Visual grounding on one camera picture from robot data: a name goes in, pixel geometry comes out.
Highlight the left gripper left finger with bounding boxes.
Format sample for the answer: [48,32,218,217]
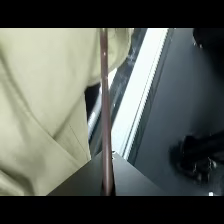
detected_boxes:
[47,150,105,197]

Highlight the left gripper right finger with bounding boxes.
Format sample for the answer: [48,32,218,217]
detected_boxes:
[112,151,168,197]

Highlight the olive green long-sleeved shirt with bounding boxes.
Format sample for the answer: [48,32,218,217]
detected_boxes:
[0,28,135,197]

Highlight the brown clothes hanger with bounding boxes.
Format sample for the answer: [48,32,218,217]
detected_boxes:
[99,28,117,197]

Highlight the silver frame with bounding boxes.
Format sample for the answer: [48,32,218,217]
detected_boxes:
[87,28,170,162]

